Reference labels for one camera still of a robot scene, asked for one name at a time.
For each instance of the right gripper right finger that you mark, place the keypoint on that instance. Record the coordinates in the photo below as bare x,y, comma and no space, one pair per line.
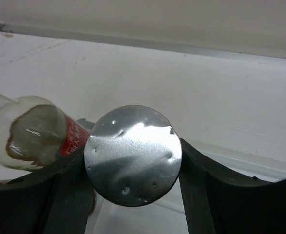
219,200

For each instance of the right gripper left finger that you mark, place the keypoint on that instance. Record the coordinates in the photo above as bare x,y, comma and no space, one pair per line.
55,199

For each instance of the black cap soy sauce bottle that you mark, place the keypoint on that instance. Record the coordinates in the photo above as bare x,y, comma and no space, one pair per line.
35,133

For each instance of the grey cap white shaker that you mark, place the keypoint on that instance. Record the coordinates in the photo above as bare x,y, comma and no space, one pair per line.
133,156

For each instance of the white divided plastic tray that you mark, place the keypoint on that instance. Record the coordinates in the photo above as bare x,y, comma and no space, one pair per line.
167,215

